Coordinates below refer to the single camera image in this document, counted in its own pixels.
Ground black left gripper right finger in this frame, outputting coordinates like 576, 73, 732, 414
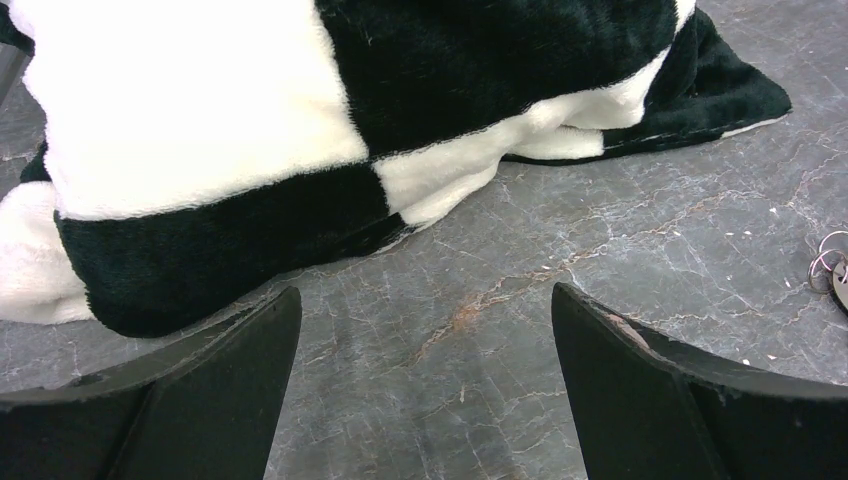
551, 283, 847, 480

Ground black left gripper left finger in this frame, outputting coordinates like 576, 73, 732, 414
1, 287, 302, 479

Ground silver keyring with red tool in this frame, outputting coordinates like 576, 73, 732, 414
807, 230, 847, 315

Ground black white checkered pillow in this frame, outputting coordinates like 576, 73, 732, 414
1, 1, 791, 338

